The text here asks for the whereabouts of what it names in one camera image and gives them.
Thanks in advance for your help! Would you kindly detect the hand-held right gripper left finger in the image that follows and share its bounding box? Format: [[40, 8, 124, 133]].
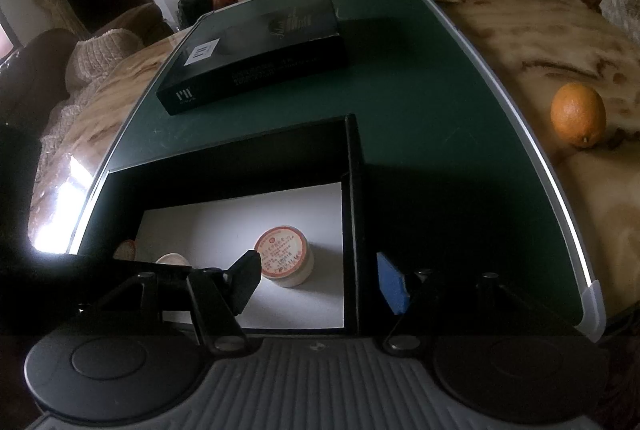
[[97, 249, 263, 357]]

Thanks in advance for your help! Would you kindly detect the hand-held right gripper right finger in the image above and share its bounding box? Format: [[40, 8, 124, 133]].
[[376, 251, 588, 359]]

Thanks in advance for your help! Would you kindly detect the round tin with red label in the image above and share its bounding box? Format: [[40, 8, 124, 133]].
[[255, 225, 316, 288]]

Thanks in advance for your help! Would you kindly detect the black box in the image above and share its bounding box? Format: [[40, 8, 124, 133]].
[[80, 113, 375, 337], [156, 0, 350, 117]]

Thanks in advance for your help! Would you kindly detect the brown marble desktop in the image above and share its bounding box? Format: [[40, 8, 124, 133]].
[[27, 0, 640, 346]]

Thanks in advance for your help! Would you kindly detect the green desk mat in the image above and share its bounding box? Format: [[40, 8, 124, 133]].
[[75, 0, 609, 344]]

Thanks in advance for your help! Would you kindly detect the closed black box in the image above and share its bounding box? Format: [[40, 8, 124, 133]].
[[156, 0, 350, 117]]

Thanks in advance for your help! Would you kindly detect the orange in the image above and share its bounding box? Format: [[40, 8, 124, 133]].
[[550, 83, 607, 149]]

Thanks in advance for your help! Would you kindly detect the beige knitted cushion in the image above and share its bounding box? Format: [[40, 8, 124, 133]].
[[64, 29, 147, 90]]

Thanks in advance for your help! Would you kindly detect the brown sofa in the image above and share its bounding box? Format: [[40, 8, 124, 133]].
[[0, 2, 174, 123]]

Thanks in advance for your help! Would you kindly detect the white lace cloth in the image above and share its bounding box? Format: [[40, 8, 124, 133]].
[[599, 0, 640, 42]]

